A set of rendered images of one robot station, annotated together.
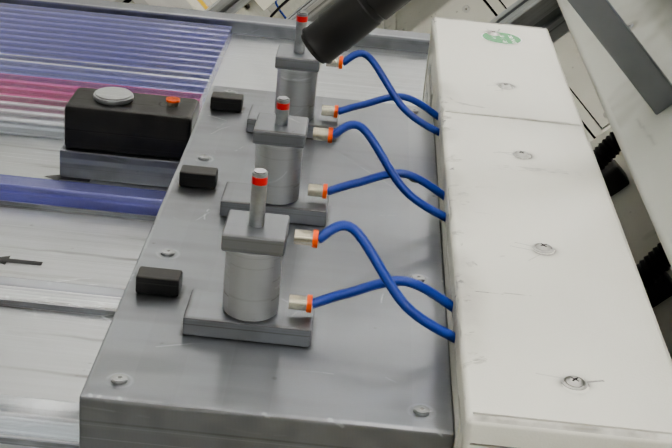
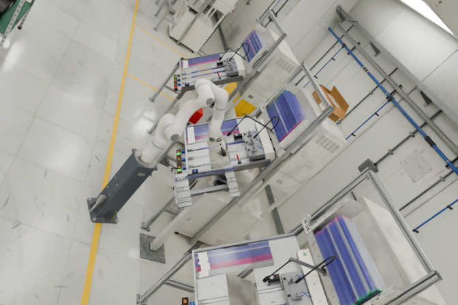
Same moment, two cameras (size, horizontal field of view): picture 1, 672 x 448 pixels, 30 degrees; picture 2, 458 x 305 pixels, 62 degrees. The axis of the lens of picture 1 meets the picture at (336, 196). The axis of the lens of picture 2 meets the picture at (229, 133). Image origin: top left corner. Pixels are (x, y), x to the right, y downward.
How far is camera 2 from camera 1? 2.79 m
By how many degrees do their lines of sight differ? 14
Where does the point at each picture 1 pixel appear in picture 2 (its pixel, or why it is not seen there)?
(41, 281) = (239, 149)
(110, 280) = (242, 148)
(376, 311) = (259, 148)
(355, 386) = (260, 152)
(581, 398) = (269, 151)
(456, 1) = (247, 89)
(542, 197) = (265, 138)
